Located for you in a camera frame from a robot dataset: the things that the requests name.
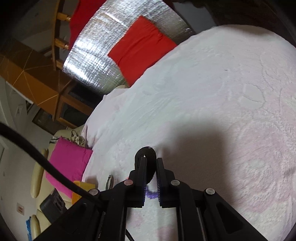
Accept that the black ring bracelet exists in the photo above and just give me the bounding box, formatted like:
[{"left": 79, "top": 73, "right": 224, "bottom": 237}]
[{"left": 134, "top": 146, "right": 157, "bottom": 186}]

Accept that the orange jewelry box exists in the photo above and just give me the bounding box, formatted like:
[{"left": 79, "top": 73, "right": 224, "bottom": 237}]
[{"left": 71, "top": 180, "right": 96, "bottom": 205}]

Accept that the silver metal bangle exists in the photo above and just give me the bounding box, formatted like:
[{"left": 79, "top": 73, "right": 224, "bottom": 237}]
[{"left": 105, "top": 175, "right": 114, "bottom": 190}]

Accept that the pink cushion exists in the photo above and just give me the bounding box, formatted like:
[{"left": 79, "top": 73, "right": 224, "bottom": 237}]
[{"left": 45, "top": 136, "right": 94, "bottom": 199}]

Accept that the patterned fabric bundle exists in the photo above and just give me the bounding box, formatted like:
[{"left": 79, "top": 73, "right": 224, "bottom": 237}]
[{"left": 70, "top": 130, "right": 86, "bottom": 147}]

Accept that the brown wooden cabinet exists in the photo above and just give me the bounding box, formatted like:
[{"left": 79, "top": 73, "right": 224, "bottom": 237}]
[{"left": 1, "top": 38, "right": 93, "bottom": 128}]

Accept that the silver foil insulation sheet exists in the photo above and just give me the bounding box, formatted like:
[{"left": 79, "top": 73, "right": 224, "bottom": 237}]
[{"left": 62, "top": 0, "right": 197, "bottom": 95}]

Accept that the wooden stair railing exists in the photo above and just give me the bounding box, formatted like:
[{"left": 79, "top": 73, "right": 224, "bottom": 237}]
[{"left": 51, "top": 0, "right": 72, "bottom": 71}]

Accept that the red cushion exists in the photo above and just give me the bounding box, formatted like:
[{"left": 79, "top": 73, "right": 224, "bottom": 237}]
[{"left": 108, "top": 16, "right": 177, "bottom": 86}]

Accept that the red cloth on railing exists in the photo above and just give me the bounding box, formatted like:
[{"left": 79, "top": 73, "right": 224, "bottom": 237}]
[{"left": 69, "top": 0, "right": 106, "bottom": 49}]

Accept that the purple bead bracelet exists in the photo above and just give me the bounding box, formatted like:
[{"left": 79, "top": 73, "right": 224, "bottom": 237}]
[{"left": 144, "top": 186, "right": 160, "bottom": 200}]

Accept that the black cable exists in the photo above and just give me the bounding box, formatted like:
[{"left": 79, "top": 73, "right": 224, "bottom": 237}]
[{"left": 0, "top": 122, "right": 98, "bottom": 202}]

